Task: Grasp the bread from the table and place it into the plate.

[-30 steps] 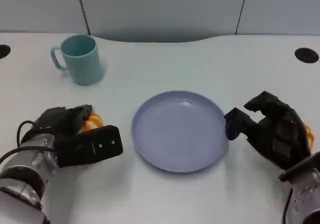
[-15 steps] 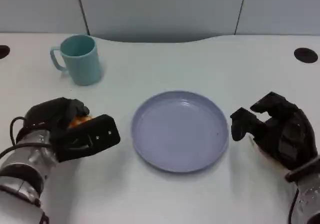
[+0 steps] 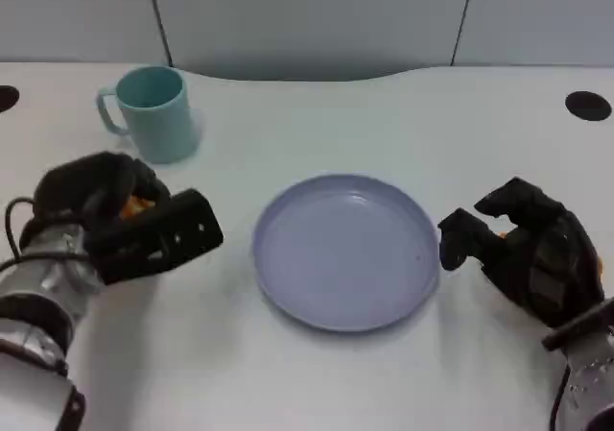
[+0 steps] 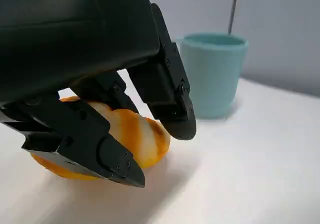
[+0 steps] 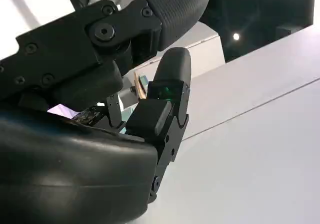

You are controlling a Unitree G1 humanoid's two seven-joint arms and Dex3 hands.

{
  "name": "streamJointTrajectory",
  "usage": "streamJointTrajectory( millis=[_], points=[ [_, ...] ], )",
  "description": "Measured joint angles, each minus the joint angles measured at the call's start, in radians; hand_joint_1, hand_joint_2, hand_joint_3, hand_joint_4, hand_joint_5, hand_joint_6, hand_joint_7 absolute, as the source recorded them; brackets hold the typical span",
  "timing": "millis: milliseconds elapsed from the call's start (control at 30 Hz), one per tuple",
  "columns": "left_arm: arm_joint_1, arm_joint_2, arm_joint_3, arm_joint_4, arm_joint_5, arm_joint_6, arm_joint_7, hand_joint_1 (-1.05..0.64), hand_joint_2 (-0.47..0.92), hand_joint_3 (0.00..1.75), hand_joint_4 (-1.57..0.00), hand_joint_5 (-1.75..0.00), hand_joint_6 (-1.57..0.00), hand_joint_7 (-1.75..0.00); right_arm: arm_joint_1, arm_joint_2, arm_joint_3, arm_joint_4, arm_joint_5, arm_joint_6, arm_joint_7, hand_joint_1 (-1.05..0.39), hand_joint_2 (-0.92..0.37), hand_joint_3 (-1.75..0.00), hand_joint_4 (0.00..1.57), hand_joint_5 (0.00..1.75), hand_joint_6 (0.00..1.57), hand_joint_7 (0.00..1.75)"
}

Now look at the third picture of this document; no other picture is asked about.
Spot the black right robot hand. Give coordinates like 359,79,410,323
437,177,607,329

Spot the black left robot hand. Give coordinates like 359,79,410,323
33,152,172,233

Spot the orange white toy bread roll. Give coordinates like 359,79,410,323
118,191,158,222
495,228,604,278

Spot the pale green mug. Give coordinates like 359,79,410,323
96,65,201,165

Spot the black table grommet hole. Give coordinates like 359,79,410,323
0,84,21,113
564,90,613,123

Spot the lilac plate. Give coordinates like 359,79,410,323
251,173,442,333

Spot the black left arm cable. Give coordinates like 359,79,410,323
0,197,93,275

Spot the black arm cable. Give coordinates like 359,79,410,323
550,364,573,431
0,197,93,275

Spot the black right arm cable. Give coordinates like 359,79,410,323
550,364,573,431

